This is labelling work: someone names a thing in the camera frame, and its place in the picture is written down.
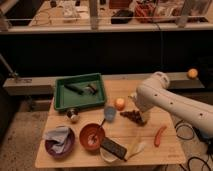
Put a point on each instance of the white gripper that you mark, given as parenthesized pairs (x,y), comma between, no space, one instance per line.
(145,116)

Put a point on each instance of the dark red grape bunch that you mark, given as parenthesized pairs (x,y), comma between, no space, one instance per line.
(134,116)

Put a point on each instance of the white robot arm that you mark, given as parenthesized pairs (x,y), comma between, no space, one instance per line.
(153,92)

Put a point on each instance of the blue plastic cup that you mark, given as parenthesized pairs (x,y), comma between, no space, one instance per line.
(109,113)

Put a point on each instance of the orange carrot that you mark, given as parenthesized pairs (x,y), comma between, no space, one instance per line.
(158,135)

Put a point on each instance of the orange round fruit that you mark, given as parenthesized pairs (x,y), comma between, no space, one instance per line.
(119,104)

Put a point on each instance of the pale yellow banana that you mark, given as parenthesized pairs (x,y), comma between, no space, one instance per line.
(135,147)

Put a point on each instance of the black rectangular remote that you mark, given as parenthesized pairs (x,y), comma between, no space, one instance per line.
(114,148)

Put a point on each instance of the red bowl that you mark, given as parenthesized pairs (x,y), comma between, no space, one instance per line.
(91,136)

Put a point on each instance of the small brown block toy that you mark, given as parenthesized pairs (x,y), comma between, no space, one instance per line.
(91,88)

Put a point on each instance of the orange ball on ledge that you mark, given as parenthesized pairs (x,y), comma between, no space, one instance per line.
(192,73)

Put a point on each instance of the green plastic tray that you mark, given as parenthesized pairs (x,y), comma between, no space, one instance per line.
(65,99)

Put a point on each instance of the metal round tin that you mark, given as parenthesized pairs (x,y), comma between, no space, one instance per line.
(72,114)

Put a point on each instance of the purple bowl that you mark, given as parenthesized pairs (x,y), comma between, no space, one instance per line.
(69,145)

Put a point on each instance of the grey blue cloth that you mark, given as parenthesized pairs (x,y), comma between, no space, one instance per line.
(59,135)

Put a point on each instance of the black basket on shelf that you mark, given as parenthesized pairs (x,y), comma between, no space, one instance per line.
(121,17)

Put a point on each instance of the red object on shelf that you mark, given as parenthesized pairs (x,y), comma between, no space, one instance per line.
(144,12)

